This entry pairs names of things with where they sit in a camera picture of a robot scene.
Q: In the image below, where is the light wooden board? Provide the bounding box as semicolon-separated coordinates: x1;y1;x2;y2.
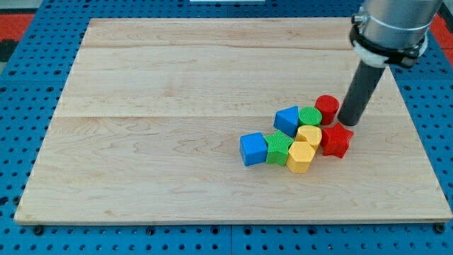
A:
14;18;452;225

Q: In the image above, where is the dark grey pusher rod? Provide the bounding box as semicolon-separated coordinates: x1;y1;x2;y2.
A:
338;61;385;126

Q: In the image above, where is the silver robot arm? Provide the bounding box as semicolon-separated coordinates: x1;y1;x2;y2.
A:
350;0;442;69

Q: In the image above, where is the blue cube block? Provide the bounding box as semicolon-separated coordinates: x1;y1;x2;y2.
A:
239;132;268;166

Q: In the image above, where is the red star block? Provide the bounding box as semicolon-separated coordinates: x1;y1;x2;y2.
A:
320;123;355;159

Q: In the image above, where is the blue triangle block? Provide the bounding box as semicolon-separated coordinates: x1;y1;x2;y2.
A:
273;106;299;137

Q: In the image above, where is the green cylinder block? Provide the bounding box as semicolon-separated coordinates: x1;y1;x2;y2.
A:
298;107;322;127

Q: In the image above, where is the yellow hexagon block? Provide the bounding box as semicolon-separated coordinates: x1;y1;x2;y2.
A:
286;142;316;174

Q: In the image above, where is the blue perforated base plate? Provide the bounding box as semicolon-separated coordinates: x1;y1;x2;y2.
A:
1;0;452;254

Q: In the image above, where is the yellow heart block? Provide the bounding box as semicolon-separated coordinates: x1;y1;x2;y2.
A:
295;125;322;151

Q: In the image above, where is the red cylinder block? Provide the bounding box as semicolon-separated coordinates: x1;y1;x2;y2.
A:
315;95;340;125

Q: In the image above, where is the green star block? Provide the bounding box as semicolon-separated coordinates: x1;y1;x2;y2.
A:
264;130;294;166

